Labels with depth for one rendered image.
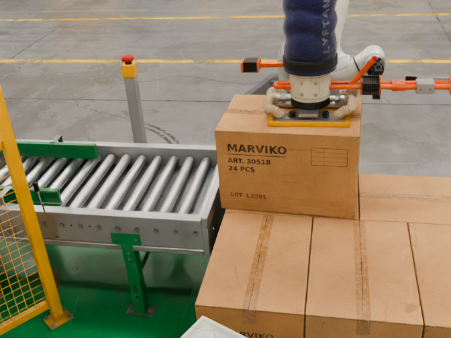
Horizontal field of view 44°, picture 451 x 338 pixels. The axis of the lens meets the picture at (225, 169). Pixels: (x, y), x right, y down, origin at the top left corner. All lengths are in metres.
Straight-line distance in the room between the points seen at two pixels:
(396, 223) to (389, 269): 0.31
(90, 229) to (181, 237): 0.43
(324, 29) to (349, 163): 0.55
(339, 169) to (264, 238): 0.43
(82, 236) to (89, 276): 0.55
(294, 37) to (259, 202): 0.74
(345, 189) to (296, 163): 0.23
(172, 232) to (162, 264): 0.68
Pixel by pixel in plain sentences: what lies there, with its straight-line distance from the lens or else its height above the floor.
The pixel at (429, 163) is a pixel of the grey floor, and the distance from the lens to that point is 4.11.
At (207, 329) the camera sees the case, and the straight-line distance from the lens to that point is 1.32.
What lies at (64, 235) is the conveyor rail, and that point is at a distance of 2.70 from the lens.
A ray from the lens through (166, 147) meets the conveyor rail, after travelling 3.03.
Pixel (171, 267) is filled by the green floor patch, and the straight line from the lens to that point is 3.11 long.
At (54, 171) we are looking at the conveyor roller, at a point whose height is 0.54.
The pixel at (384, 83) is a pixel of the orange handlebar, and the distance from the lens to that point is 2.43.
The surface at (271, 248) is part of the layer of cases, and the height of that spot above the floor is 0.54.
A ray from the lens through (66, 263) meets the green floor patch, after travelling 3.31.
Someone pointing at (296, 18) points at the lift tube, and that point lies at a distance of 2.24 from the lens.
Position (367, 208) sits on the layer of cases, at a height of 0.54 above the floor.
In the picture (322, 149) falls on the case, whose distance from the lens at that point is 2.31.
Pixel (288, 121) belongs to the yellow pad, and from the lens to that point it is 2.35.
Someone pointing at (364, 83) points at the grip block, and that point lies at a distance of 2.37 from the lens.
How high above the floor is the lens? 1.97
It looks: 30 degrees down
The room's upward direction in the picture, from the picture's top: 4 degrees counter-clockwise
